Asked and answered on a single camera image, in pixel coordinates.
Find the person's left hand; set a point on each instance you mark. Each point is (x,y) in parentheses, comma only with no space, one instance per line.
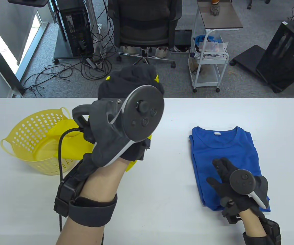
(126,79)

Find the person's right hand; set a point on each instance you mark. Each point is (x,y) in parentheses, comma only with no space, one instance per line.
(223,190)

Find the black and white hand controller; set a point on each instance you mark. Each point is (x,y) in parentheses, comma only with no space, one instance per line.
(144,114)
(241,180)

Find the blue t-shirt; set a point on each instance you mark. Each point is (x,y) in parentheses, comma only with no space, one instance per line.
(226,148)
(268,208)

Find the yellow t-shirt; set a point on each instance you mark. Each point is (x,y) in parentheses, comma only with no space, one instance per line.
(70,143)

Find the person's right forearm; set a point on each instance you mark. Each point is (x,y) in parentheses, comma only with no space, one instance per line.
(253,224)

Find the grey power strip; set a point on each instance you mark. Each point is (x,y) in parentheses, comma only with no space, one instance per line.
(91,63)

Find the brown fuzzy item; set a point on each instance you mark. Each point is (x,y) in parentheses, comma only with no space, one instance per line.
(195,66)

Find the black box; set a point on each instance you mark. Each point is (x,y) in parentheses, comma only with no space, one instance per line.
(182,37)

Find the grey computer trolley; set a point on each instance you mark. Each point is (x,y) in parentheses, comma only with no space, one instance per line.
(60,51)

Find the black computer tower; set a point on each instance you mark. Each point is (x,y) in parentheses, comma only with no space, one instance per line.
(75,28)

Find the silver desk column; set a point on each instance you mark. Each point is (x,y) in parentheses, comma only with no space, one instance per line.
(92,15)

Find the white rolling cart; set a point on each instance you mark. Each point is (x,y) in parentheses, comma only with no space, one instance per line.
(205,81)

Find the blue cloth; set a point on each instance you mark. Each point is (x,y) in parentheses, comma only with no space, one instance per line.
(200,38)

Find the clear plastic bags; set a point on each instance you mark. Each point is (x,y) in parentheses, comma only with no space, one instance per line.
(214,47)

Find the grey crumpled glove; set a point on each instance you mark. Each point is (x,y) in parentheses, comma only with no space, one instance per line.
(215,10)

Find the yellow perforated laundry basket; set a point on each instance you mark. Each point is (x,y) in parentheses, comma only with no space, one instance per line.
(26,132)

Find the brown side table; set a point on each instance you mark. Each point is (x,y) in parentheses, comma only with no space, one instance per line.
(226,17)

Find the orange object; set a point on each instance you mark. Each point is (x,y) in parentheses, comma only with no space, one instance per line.
(215,1)

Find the black desk top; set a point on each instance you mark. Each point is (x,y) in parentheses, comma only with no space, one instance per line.
(29,2)

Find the black rolling platform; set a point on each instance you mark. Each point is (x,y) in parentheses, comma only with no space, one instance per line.
(249,57)

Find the black mesh computer case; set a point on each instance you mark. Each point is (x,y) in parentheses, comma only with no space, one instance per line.
(282,56)

